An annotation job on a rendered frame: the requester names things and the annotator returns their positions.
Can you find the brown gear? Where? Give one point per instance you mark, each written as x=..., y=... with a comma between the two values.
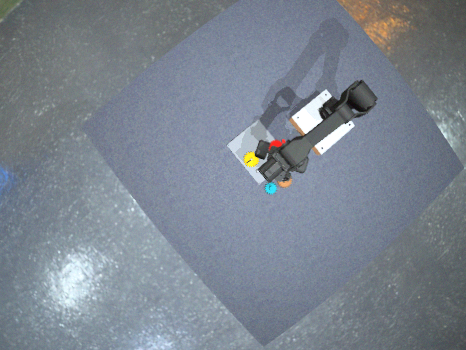
x=285, y=183

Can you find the yellow gear with black stripe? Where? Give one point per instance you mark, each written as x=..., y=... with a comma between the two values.
x=248, y=161

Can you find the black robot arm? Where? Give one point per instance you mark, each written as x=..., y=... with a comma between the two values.
x=334, y=114

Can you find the cyan gear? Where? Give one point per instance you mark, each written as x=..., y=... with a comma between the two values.
x=271, y=188

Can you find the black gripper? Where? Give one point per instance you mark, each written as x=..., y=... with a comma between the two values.
x=263, y=149

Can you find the red gear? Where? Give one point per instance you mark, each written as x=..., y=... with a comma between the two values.
x=276, y=143

